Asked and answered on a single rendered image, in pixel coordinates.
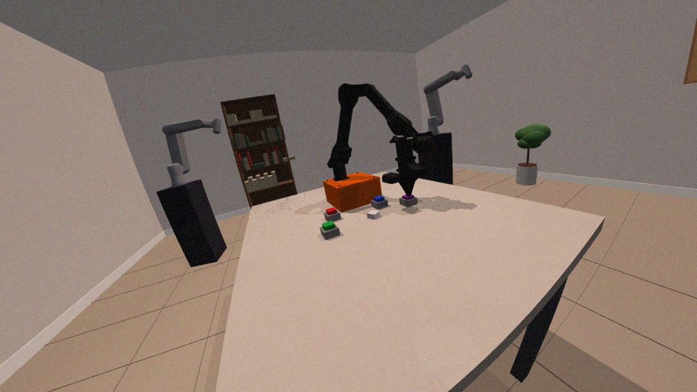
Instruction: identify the purple button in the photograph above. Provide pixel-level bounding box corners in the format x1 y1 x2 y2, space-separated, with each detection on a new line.
399 195 418 208

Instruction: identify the blue button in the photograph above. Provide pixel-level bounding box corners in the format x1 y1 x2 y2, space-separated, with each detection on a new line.
371 195 388 209

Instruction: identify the red button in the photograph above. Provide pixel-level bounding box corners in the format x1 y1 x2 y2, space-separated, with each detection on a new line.
324 208 341 222

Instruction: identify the green button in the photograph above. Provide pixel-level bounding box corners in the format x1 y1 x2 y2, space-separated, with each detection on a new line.
320 221 340 240

